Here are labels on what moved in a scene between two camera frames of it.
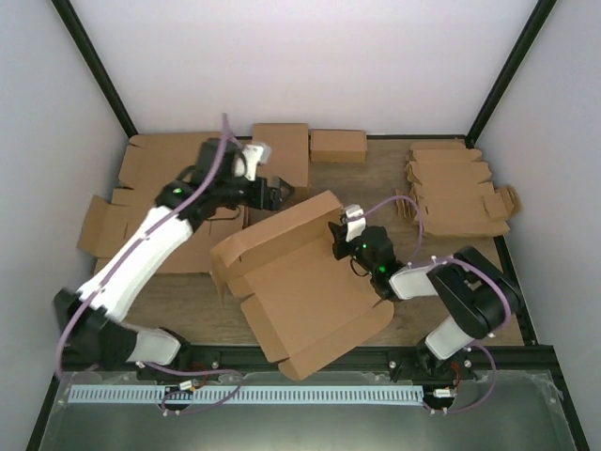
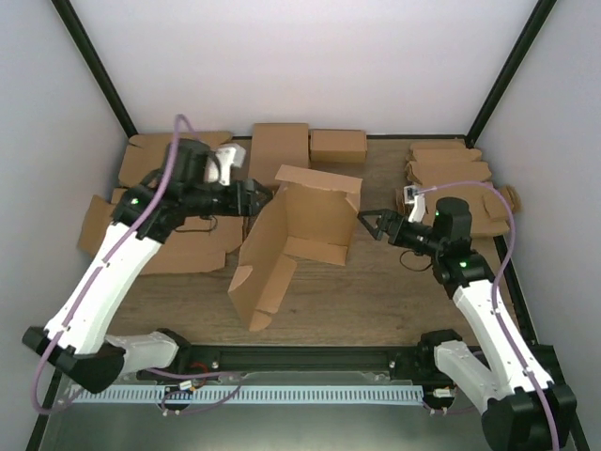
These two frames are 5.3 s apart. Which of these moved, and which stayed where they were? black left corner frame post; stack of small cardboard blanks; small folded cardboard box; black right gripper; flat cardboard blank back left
Moved: black right gripper
Stayed: stack of small cardboard blanks; small folded cardboard box; black left corner frame post; flat cardboard blank back left
